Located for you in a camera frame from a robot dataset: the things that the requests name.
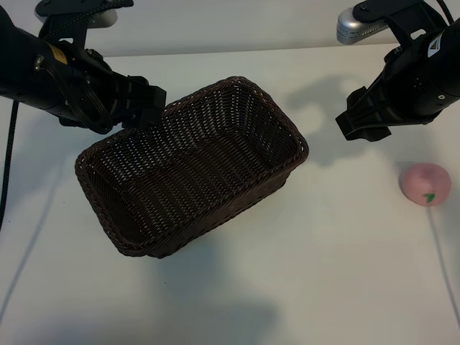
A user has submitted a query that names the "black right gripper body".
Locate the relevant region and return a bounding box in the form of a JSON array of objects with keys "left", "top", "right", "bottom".
[{"left": 366, "top": 29, "right": 460, "bottom": 125}]

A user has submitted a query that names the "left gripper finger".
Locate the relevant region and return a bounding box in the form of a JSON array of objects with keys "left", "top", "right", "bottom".
[
  {"left": 125, "top": 75, "right": 167, "bottom": 113},
  {"left": 121, "top": 106, "right": 162, "bottom": 130}
]

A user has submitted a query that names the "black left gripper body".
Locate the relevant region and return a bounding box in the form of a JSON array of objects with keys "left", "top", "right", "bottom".
[{"left": 16, "top": 34, "right": 131, "bottom": 135}]

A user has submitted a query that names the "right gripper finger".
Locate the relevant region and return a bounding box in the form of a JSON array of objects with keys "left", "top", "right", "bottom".
[
  {"left": 361, "top": 124, "right": 392, "bottom": 142},
  {"left": 335, "top": 86, "right": 387, "bottom": 142}
]

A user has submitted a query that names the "pink toy peach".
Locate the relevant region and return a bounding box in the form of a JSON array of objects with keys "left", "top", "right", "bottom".
[{"left": 400, "top": 162, "right": 452, "bottom": 207}]

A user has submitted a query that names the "dark brown wicker basket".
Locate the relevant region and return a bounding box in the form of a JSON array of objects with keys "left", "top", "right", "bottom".
[{"left": 74, "top": 75, "right": 310, "bottom": 259}]

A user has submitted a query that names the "black braided camera cable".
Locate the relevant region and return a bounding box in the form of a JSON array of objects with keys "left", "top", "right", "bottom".
[{"left": 45, "top": 0, "right": 97, "bottom": 41}]

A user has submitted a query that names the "black hanging arm cable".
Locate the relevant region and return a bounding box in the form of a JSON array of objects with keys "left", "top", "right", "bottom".
[{"left": 0, "top": 100, "right": 19, "bottom": 231}]

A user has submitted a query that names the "black right camera cable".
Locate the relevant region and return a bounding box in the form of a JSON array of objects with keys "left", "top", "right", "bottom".
[{"left": 436, "top": 0, "right": 454, "bottom": 26}]

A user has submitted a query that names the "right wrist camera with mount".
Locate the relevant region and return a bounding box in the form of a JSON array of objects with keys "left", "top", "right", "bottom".
[{"left": 336, "top": 0, "right": 449, "bottom": 47}]

